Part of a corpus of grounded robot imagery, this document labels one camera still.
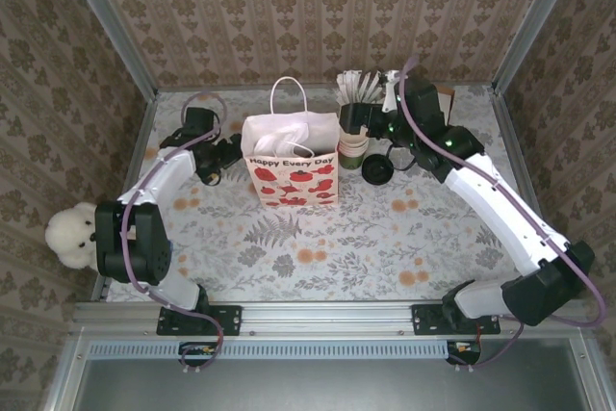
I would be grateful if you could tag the aluminium frame post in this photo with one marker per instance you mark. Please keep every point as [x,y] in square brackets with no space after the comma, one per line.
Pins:
[114,31]
[534,21]

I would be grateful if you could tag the black controller board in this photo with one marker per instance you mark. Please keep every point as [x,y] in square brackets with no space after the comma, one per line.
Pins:
[192,357]
[462,357]

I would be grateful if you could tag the white teddy bear plush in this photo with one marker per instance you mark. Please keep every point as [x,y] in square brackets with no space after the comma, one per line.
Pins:
[69,238]

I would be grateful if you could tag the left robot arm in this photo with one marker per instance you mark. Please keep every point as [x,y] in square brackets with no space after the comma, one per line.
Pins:
[159,180]

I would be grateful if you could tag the grey metal cabinet panel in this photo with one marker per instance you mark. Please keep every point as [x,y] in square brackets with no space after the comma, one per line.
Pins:
[327,387]

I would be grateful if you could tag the white Happy Every Day bag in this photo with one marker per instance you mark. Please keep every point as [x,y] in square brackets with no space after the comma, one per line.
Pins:
[289,180]

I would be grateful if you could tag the floral table cover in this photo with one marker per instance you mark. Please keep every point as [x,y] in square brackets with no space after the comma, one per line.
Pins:
[337,262]

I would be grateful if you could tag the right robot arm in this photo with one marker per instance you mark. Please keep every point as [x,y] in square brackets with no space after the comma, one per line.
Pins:
[500,218]

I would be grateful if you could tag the brown cardboard napkin box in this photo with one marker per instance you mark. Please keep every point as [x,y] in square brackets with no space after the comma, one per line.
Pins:
[448,103]

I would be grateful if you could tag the black plastic cup lid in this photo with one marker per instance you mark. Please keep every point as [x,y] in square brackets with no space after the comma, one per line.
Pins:
[373,175]

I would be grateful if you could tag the aluminium side rail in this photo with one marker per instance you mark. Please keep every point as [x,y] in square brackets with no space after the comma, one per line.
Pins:
[142,136]
[520,165]

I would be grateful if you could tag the white paper-wrapped straw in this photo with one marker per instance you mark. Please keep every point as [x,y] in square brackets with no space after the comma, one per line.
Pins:
[357,86]
[371,88]
[347,88]
[344,100]

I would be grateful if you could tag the white paper napkin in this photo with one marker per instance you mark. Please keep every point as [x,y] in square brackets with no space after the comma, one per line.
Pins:
[274,141]

